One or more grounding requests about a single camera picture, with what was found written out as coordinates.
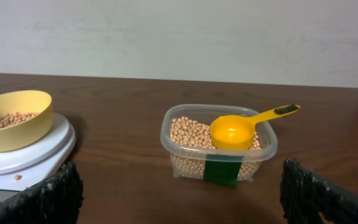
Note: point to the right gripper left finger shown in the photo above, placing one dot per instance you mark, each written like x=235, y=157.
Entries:
x=55, y=200

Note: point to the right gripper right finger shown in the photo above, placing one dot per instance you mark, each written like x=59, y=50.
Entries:
x=307, y=197

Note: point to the yellow measuring scoop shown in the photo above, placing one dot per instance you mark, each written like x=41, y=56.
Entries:
x=237, y=132

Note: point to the white digital kitchen scale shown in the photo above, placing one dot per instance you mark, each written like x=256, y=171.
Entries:
x=37, y=161

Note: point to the yellow bowl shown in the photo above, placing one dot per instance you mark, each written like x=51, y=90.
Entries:
x=30, y=131

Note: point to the soybeans in yellow bowl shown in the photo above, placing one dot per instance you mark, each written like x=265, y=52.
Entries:
x=16, y=118

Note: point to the green tape label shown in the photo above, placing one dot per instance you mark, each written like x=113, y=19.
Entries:
x=222, y=170

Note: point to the soybeans pile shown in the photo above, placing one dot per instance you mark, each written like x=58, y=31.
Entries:
x=187, y=132

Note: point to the clear plastic container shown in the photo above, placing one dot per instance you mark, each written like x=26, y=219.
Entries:
x=263, y=148

